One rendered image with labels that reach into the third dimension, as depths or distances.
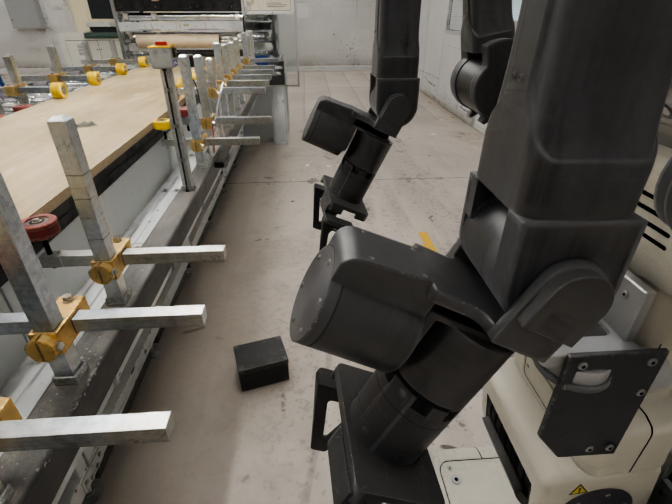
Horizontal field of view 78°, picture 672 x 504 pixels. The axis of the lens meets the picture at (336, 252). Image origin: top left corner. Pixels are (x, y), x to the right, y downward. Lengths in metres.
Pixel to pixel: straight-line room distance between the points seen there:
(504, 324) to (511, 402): 0.53
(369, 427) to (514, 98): 0.21
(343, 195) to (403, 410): 0.43
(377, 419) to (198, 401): 1.56
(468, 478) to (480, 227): 1.07
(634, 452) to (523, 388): 0.17
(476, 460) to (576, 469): 0.64
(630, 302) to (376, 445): 0.31
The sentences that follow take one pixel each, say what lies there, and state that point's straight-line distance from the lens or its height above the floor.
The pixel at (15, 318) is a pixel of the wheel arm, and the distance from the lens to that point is 1.00.
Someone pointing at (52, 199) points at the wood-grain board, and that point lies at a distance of 1.32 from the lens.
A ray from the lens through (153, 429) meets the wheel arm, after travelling 0.68.
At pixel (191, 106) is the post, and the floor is 0.97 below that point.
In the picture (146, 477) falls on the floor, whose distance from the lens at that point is 1.67.
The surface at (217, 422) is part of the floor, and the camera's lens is 1.73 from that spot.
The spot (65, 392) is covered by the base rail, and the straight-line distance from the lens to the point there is 0.98.
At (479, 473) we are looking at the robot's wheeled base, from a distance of 1.29.
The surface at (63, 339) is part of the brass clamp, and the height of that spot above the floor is 0.81.
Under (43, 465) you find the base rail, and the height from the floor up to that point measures 0.70.
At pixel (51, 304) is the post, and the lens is 0.90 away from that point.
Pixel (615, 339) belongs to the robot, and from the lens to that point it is 0.51.
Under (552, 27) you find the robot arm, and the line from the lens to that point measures 0.20.
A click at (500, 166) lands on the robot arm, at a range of 0.22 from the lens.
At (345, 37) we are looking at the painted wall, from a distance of 11.04.
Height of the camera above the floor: 1.33
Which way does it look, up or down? 30 degrees down
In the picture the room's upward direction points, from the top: straight up
